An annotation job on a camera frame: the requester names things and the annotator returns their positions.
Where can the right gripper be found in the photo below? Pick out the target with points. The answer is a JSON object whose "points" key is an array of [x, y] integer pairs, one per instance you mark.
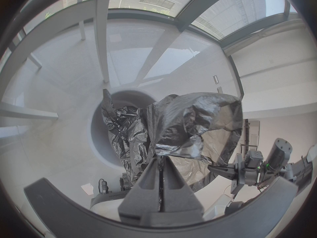
{"points": [[238, 177]]}

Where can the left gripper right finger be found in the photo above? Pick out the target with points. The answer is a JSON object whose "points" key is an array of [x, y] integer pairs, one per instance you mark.
{"points": [[178, 197]]}

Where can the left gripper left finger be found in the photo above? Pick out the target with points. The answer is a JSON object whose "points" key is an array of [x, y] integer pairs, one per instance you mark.
{"points": [[145, 194]]}

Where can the black plastic bag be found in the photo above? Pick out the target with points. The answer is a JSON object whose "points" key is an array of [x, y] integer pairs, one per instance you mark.
{"points": [[173, 118]]}

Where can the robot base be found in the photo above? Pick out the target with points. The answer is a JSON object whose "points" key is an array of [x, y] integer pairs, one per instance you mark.
{"points": [[104, 202]]}

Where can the white trash bin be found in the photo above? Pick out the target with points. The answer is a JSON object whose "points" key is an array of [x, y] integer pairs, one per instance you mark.
{"points": [[97, 132]]}

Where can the white chair with grey seat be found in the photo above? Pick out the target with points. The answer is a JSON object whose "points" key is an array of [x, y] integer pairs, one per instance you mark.
{"points": [[101, 33]]}

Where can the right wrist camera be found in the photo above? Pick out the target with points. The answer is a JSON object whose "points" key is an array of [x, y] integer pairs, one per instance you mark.
{"points": [[253, 158]]}

